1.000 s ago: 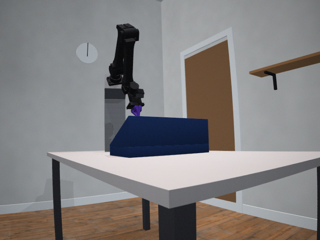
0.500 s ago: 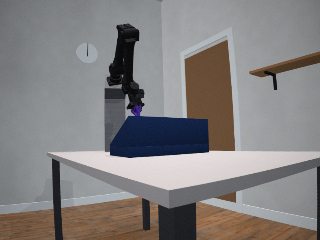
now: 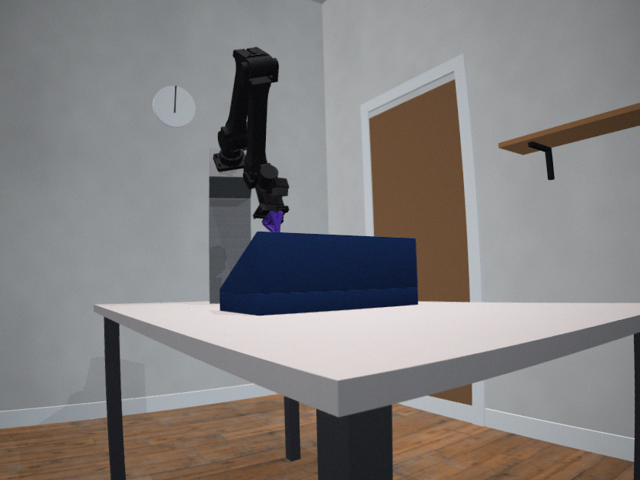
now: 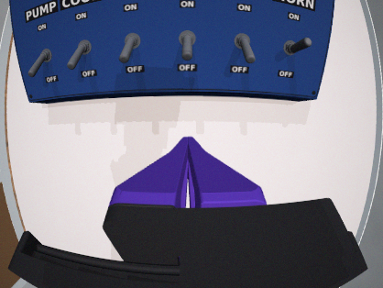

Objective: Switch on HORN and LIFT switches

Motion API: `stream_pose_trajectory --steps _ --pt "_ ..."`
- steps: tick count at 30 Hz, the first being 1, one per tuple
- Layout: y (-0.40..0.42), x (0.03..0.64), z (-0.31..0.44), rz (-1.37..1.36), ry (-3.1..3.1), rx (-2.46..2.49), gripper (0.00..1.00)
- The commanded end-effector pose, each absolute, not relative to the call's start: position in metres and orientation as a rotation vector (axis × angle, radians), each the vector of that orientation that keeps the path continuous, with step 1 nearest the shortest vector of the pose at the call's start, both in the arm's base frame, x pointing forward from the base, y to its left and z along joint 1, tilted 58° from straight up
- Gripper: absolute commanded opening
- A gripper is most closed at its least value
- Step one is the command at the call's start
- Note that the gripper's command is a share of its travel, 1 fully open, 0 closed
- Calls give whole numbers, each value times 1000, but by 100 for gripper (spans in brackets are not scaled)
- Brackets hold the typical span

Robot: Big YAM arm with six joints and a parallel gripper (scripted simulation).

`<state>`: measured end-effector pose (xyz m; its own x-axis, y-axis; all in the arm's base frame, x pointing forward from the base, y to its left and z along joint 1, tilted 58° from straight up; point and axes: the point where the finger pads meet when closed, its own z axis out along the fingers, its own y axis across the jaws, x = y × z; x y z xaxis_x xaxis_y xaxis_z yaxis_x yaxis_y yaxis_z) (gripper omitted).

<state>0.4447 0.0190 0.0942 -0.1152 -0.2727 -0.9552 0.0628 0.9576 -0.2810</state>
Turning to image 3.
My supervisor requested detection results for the dark blue switch console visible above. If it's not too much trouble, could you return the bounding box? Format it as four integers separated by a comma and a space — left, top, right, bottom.
219, 232, 418, 315

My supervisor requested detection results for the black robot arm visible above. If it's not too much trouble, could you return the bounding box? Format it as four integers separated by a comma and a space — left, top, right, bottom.
213, 47, 289, 206

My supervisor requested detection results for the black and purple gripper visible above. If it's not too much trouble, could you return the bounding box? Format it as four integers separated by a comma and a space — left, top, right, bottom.
253, 204, 289, 232

